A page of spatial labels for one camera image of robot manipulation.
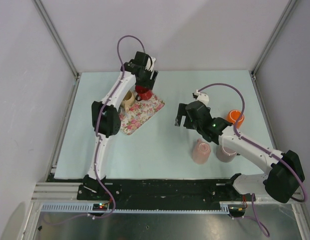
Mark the red mug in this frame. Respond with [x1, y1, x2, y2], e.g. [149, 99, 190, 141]
[135, 85, 153, 102]

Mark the pink mug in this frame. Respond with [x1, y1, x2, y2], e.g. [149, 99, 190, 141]
[192, 138, 211, 165]

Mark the orange mug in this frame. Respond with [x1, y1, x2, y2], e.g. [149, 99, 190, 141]
[226, 109, 245, 129]

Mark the beige mug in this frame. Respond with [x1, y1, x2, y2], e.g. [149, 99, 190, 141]
[120, 90, 135, 112]

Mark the mauve mug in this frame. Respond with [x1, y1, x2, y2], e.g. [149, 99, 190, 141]
[216, 145, 237, 163]

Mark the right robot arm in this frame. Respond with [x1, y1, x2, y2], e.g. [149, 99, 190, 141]
[175, 100, 305, 203]

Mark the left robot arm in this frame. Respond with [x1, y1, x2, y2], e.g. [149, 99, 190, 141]
[83, 51, 158, 200]

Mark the floral rectangular tray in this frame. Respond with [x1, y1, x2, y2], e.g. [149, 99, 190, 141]
[119, 94, 165, 135]

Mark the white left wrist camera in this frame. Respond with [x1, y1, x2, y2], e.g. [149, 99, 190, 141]
[146, 56, 156, 72]

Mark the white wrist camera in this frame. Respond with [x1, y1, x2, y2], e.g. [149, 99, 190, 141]
[146, 56, 156, 72]
[192, 91, 209, 107]

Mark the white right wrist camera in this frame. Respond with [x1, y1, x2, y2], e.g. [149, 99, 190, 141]
[192, 91, 209, 107]

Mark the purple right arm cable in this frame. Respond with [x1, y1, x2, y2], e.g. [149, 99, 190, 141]
[196, 82, 246, 137]

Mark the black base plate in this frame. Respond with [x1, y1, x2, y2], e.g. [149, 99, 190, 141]
[46, 177, 257, 211]

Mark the left aluminium corner post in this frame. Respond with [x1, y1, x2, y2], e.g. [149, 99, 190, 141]
[31, 0, 80, 78]

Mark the aluminium corner post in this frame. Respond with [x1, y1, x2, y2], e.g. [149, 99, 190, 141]
[31, 0, 80, 78]
[251, 0, 299, 76]

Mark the grey slotted cable duct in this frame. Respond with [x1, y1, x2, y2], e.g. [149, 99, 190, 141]
[41, 202, 244, 214]

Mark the right aluminium corner post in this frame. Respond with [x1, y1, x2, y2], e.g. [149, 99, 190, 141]
[251, 0, 299, 76]

